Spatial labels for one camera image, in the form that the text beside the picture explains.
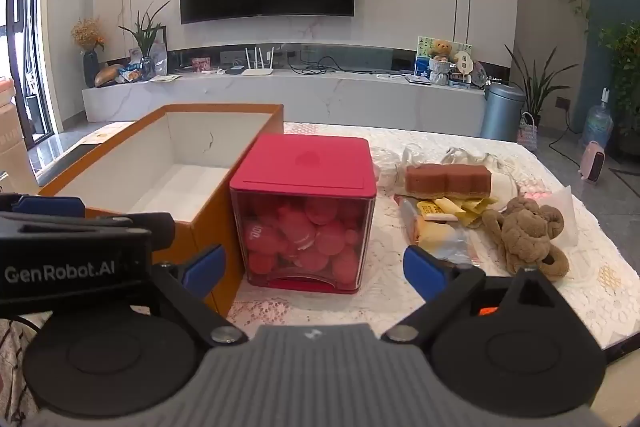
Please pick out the glass sliding door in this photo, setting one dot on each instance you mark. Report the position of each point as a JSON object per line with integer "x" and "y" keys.
{"x": 25, "y": 32}

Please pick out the white marble television cabinet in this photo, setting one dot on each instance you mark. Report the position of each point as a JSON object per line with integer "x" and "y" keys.
{"x": 300, "y": 99}

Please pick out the brown sponge block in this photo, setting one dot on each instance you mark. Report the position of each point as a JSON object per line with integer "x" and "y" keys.
{"x": 445, "y": 179}

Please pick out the cardboard boxes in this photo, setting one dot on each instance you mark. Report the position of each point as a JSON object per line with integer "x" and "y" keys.
{"x": 12, "y": 142}

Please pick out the pink card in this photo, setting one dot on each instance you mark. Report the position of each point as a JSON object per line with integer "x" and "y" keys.
{"x": 202, "y": 64}

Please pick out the green plant in glass vase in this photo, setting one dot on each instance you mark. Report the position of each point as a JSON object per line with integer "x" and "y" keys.
{"x": 145, "y": 37}

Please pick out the pastel woven bag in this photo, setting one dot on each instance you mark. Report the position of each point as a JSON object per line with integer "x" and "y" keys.
{"x": 528, "y": 134}

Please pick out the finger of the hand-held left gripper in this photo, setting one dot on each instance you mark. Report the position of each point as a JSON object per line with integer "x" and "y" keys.
{"x": 47, "y": 206}
{"x": 160, "y": 229}

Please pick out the red lidded clear container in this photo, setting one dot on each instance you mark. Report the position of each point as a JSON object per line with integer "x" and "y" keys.
{"x": 305, "y": 167}

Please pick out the yellow crinkled wrapper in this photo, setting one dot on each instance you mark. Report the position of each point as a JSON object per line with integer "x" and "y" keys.
{"x": 475, "y": 209}

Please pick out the white router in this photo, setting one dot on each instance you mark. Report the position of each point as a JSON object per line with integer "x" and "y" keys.
{"x": 257, "y": 71}

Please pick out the dark vase with dried flowers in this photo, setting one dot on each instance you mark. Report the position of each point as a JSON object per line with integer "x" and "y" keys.
{"x": 90, "y": 67}

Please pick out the clear bag of yellow bread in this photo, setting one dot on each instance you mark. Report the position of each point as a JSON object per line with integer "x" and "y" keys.
{"x": 440, "y": 237}

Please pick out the pink space heater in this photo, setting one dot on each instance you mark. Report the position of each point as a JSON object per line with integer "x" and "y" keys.
{"x": 592, "y": 162}

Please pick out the long-leaf potted plant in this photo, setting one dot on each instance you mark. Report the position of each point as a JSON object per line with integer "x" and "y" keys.
{"x": 537, "y": 82}

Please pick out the blue-grey trash can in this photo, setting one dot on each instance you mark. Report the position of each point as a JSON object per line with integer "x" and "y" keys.
{"x": 502, "y": 114}

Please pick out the white paper napkin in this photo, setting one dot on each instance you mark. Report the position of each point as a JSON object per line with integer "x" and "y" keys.
{"x": 567, "y": 207}

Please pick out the white plastic bag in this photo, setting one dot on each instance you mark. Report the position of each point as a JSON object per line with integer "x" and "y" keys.
{"x": 159, "y": 59}

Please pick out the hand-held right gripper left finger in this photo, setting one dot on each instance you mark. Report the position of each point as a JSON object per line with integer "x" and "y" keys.
{"x": 205, "y": 268}

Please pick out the brown plush toy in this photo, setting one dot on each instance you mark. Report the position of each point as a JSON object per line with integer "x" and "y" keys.
{"x": 525, "y": 237}

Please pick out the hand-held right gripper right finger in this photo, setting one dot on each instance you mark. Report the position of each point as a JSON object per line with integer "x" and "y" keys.
{"x": 422, "y": 273}

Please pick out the orange storage box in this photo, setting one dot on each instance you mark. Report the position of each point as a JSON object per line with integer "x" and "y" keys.
{"x": 200, "y": 142}

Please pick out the blue water jug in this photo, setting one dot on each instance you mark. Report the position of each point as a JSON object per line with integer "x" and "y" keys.
{"x": 597, "y": 127}

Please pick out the yellow label snack packet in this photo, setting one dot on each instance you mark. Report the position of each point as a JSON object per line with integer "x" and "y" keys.
{"x": 435, "y": 209}

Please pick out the brown teddy bear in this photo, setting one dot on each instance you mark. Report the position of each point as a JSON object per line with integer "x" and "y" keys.
{"x": 441, "y": 57}

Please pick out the tall leafy green plant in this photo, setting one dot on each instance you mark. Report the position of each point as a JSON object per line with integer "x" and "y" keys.
{"x": 622, "y": 67}

